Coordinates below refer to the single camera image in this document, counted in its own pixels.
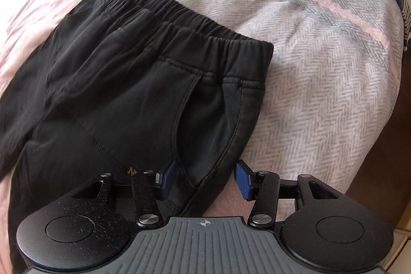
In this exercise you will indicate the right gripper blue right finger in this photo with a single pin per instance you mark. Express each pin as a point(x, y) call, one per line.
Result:
point(248, 181)

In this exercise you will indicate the black pants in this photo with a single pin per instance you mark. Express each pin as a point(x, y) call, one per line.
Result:
point(122, 86)

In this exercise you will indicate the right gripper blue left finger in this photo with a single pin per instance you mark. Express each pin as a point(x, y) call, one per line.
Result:
point(164, 181)

